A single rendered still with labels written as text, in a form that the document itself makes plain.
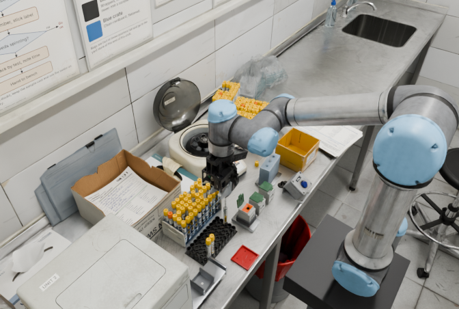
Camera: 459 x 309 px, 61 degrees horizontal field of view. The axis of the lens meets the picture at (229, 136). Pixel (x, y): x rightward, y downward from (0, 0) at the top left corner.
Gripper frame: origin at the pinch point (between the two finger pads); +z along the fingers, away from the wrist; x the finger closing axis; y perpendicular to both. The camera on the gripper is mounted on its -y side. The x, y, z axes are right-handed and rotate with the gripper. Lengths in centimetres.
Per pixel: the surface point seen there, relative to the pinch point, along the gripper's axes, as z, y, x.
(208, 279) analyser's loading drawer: 13.6, 20.9, 9.0
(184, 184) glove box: 11.2, -2.3, -19.9
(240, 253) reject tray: 17.9, 5.8, 10.3
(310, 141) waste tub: 11, -51, 6
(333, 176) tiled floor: 106, -135, -1
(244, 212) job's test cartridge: 10.5, -4.3, 5.0
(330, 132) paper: 17, -69, 8
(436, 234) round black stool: 92, -112, 70
